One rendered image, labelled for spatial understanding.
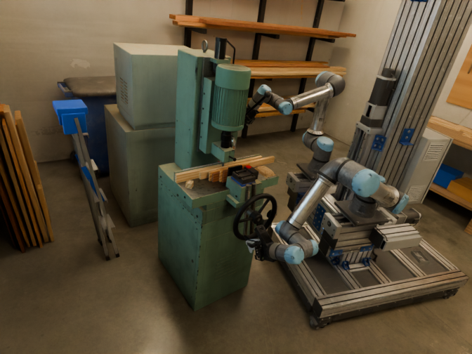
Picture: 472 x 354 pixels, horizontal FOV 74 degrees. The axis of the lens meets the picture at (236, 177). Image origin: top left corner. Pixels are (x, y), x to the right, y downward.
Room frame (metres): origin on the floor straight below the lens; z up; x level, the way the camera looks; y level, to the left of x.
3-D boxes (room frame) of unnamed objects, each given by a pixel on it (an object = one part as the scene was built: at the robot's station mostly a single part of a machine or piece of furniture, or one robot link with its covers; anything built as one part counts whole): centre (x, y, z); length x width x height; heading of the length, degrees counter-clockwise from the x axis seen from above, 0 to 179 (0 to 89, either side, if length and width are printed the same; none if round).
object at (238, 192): (1.48, -0.05, 0.92); 0.15 x 0.13 x 0.09; 130
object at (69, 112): (1.76, 0.97, 0.58); 0.27 x 0.25 x 1.16; 128
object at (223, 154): (1.64, 0.10, 1.03); 0.14 x 0.07 x 0.09; 40
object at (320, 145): (2.03, -0.57, 0.98); 0.13 x 0.12 x 0.14; 23
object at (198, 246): (1.72, 0.16, 0.36); 0.58 x 0.45 x 0.71; 40
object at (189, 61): (1.85, 0.27, 1.16); 0.22 x 0.22 x 0.72; 40
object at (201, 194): (1.55, 0.01, 0.87); 0.61 x 0.30 x 0.06; 130
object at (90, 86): (2.99, 1.44, 0.48); 0.64 x 0.54 x 0.97; 129
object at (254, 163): (1.71, -0.01, 0.92); 0.55 x 0.02 x 0.04; 130
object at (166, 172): (1.72, 0.16, 0.76); 0.57 x 0.45 x 0.09; 40
